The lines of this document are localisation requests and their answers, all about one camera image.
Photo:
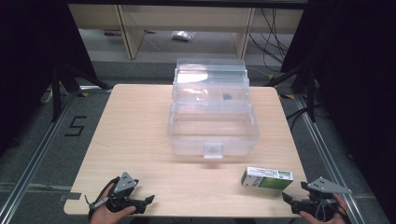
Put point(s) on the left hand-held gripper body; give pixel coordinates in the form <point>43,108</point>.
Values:
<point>125,183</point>

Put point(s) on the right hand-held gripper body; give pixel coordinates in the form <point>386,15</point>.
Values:
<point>323,186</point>

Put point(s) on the green and white carton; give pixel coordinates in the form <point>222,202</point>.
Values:
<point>267,179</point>

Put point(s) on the clear plastic storage box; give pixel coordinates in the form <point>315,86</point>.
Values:
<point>214,124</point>

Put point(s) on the person's right hand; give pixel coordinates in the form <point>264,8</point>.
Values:
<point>339,214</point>

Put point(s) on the person's left hand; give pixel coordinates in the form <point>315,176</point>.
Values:
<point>107,216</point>

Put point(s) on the yellow black floor tape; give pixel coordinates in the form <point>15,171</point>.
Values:
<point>287,96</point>

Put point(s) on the black metal stand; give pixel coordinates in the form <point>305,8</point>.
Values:
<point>67,84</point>
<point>306,87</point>

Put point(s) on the dark curtain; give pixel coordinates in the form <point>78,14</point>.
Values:
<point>34,62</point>
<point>358,77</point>

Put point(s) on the small pink thing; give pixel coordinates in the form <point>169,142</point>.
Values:
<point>112,32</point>

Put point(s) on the clear plastic bag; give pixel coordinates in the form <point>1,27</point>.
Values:
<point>183,35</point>

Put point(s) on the metal floor rail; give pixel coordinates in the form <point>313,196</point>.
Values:
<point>323,146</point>
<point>34,158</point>

